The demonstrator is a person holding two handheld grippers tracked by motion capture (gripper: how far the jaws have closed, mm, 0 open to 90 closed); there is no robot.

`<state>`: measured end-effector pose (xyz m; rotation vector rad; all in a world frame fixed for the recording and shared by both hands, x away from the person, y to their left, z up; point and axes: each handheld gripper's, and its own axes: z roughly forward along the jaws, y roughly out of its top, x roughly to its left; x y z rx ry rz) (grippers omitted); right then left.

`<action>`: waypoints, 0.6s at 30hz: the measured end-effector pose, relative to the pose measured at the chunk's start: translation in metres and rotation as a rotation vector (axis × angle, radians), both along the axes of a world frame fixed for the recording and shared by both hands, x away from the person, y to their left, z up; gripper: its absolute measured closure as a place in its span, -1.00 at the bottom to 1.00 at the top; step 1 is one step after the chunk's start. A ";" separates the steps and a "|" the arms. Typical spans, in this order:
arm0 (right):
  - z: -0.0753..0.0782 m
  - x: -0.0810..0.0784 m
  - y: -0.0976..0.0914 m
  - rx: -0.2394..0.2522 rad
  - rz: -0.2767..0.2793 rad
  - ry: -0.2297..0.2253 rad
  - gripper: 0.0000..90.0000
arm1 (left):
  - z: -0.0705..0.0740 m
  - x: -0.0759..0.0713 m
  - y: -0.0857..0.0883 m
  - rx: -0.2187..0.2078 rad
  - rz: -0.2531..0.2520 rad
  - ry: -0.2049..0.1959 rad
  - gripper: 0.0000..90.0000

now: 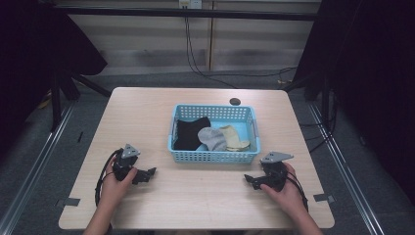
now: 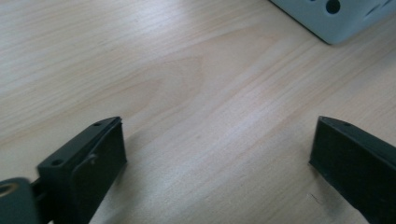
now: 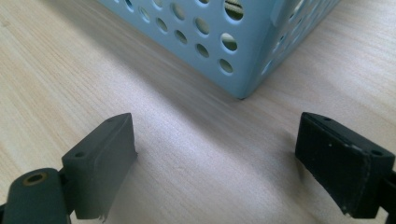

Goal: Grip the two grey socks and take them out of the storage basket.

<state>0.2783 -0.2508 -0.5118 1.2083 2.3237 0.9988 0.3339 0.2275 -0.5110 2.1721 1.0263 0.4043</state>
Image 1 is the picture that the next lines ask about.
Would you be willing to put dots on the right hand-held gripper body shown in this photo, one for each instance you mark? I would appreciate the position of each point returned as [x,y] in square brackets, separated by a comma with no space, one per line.
[276,157]

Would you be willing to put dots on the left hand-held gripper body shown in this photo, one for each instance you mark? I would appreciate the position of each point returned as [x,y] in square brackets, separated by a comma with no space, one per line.
[129,152]

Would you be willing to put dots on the person's left hand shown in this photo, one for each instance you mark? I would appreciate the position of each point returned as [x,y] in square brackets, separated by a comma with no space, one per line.
[114,191]

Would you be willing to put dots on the person's right hand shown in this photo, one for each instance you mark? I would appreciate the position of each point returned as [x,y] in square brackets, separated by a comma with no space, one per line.
[288,196]

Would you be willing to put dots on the beige sock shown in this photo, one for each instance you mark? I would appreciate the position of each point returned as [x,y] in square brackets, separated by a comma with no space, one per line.
[233,137]

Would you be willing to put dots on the light blue plastic basket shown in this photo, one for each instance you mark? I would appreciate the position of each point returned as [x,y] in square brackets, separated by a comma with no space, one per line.
[243,124]

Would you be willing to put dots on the small black tape piece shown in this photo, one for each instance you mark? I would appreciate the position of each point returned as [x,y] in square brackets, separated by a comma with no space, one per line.
[80,136]

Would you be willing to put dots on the black sock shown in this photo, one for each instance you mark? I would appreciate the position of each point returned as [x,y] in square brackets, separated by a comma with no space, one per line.
[189,133]

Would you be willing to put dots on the grey sock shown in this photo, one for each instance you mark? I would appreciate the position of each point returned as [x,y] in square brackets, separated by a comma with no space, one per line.
[213,138]

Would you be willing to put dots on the grey tape strip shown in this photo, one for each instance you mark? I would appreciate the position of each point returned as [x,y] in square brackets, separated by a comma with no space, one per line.
[71,202]
[323,197]

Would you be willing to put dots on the dark round table grommet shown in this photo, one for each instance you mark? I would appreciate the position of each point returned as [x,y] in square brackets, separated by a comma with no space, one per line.
[235,101]

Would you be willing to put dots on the black metal stand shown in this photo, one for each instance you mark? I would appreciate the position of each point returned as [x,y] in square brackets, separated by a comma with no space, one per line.
[325,104]
[56,104]

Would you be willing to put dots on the black curtain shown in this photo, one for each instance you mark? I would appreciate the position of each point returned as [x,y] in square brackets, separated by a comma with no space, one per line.
[36,49]
[375,81]

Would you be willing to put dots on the black horizontal bar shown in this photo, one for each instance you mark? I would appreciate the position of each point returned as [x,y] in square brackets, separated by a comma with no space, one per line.
[163,13]

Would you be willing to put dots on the metal floor rail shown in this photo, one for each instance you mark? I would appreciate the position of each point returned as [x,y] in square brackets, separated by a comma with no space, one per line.
[32,169]
[345,169]

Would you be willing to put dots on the white wall socket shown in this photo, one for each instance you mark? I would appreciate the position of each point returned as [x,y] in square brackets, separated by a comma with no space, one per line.
[190,3]

